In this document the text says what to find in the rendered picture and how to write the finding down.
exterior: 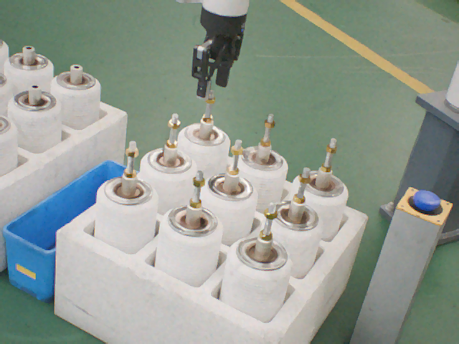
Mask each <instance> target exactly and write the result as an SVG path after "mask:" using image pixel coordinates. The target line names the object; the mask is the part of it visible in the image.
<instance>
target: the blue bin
mask: <svg viewBox="0 0 459 344"><path fill-rule="evenodd" d="M126 168H127V166H124V165H123V164H120V163H118V162H116V161H112V160H105V161H103V162H101V163H99V164H98V165H96V166H95V167H93V168H91V169H90V170H89V171H86V172H85V173H84V174H83V175H81V176H80V177H79V178H77V179H75V180H74V181H72V182H71V183H69V184H67V185H66V186H64V187H62V188H61V189H60V190H58V191H56V192H54V193H53V194H52V195H51V196H49V197H47V198H46V199H45V200H43V201H41V202H40V203H38V204H37V205H35V206H33V207H32V208H30V209H28V210H27V211H25V212H24V213H23V214H22V215H21V216H19V217H17V218H15V219H13V220H12V221H10V222H9V223H8V224H6V225H5V226H4V227H3V236H4V238H5V240H6V255H7V264H8V273H9V282H10V284H11V285H13V286H15V287H17V288H18V289H21V290H23V291H25V292H26V293H28V294H30V295H31V296H32V297H34V298H36V299H38V300H40V301H42V302H44V303H49V302H52V301H53V300H55V285H56V256H57V231H58V230H59V229H61V228H62V227H63V226H65V225H66V224H70V223H71V222H72V221H73V220H74V219H76V218H77V217H78V216H79V215H81V213H83V212H84V211H86V210H87V209H89V208H91V207H92V206H94V205H95V204H96V203H97V192H98V189H99V188H100V187H101V186H102V185H103V184H104V183H105V182H106V181H110V180H111V179H113V178H117V177H121V176H123V172H124V170H125V169H126Z"/></svg>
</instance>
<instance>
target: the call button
mask: <svg viewBox="0 0 459 344"><path fill-rule="evenodd" d="M413 200H414V202H415V205H416V206H417V207H418V208H420V209H423V210H426V211H433V210H434V209H437V208H438V207H439V206H440V204H441V200H440V198H439V197H438V196H436V195H435V194H434V193H433V192H431V191H426V190H419V191H416V192H415V194H414V197H413Z"/></svg>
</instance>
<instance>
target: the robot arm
mask: <svg viewBox="0 0 459 344"><path fill-rule="evenodd" d="M177 2H179V3H183V4H193V3H202V12H201V19H200V23H201V25H202V26H203V27H204V28H205V29H206V31H207V33H206V36H205V38H204V43H203V45H202V46H200V45H198V44H195V45H194V48H193V57H192V67H191V76H192V77H195V78H197V79H199V80H198V87H197V97H198V98H200V99H202V100H207V99H209V92H210V87H211V82H212V81H211V78H212V75H213V73H214V70H215V69H217V74H216V80H215V84H216V85H217V86H220V87H227V86H228V81H229V76H230V68H231V67H232V66H233V64H234V61H237V59H238V57H239V54H240V51H241V47H242V41H243V37H244V33H245V25H246V19H247V11H248V7H249V3H250V0H177ZM209 58H210V59H214V61H215V62H209ZM208 66H210V69H209V72H208ZM198 67H199V69H198ZM444 103H445V105H446V106H447V107H448V108H450V109H451V110H453V111H455V112H456V113H458V114H459V60H458V63H457V66H456V68H455V71H454V75H453V78H452V81H451V83H450V84H449V87H448V91H447V94H446V96H445V99H444Z"/></svg>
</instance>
